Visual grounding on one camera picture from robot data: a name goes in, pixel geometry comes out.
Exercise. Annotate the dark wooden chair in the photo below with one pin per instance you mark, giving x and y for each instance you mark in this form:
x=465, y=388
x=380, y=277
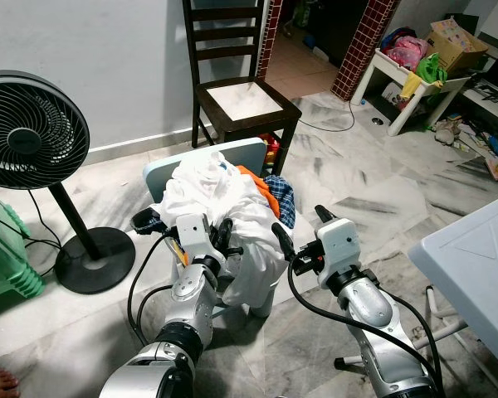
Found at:
x=245, y=99

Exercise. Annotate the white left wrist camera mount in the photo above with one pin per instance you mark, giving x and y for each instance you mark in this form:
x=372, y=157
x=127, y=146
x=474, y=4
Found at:
x=195, y=236

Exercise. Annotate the grey plush toy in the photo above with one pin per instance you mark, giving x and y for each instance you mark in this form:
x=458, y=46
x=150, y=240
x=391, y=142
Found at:
x=452, y=131

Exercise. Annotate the red yellow toy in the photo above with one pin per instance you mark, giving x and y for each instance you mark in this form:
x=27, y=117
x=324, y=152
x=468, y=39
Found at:
x=270, y=149

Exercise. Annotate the person's bare foot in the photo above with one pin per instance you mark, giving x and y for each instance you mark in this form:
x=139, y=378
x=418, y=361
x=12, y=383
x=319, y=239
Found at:
x=0, y=384

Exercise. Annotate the blue plaid cloth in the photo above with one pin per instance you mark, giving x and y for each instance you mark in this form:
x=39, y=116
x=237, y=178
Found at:
x=282, y=199

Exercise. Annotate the white folding table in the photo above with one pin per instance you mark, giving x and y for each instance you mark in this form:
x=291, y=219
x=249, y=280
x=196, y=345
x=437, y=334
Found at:
x=473, y=265

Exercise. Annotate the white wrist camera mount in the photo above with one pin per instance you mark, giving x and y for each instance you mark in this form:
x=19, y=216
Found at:
x=195, y=236
x=340, y=245

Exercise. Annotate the small light blue plastic chair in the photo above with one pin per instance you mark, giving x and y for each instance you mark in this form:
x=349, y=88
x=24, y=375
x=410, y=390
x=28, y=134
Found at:
x=249, y=149

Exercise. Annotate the pink bag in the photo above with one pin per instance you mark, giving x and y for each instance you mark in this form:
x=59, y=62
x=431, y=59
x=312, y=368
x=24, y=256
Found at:
x=407, y=50

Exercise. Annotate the white kids table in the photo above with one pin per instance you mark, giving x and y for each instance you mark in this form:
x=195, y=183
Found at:
x=367, y=79

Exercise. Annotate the black floor fan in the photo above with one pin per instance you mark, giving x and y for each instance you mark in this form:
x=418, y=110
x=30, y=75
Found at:
x=25, y=133

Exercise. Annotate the yellow cloth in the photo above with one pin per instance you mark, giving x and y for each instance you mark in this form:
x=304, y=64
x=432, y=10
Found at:
x=409, y=83

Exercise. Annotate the green plastic basket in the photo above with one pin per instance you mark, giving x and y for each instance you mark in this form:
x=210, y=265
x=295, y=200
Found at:
x=8, y=257

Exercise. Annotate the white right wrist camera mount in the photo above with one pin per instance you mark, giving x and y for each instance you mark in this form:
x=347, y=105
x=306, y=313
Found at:
x=340, y=245

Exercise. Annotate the printed cardboard box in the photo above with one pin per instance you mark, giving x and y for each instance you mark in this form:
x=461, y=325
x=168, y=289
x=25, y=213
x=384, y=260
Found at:
x=456, y=46

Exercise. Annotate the orange garment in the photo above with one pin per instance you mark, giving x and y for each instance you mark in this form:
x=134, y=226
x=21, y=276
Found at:
x=253, y=178

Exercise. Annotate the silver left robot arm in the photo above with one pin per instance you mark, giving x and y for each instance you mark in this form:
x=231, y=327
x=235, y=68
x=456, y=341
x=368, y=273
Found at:
x=191, y=298

